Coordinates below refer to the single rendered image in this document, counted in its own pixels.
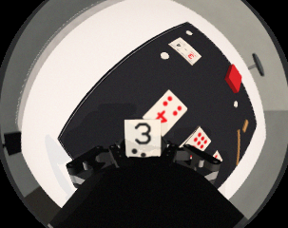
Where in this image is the red rectangular block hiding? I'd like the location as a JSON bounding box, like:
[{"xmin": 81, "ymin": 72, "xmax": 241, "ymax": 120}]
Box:
[{"xmin": 224, "ymin": 64, "xmax": 242, "ymax": 93}]

